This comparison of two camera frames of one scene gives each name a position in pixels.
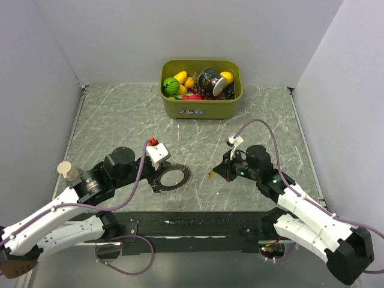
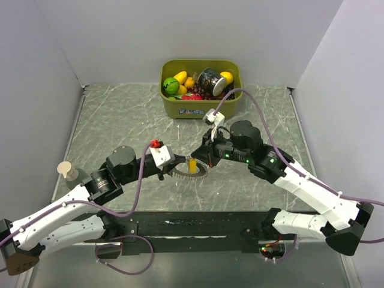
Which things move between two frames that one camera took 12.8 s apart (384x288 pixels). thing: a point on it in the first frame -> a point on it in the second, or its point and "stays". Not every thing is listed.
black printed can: [212, 81] stays
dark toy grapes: [229, 92] stays
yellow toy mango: [181, 77] stays
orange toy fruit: [189, 82] stays
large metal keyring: [174, 177] -> [202, 173]
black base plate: [186, 233] stays
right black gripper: [225, 168] -> [206, 152]
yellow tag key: [212, 174] -> [192, 165]
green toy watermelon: [170, 86] stays
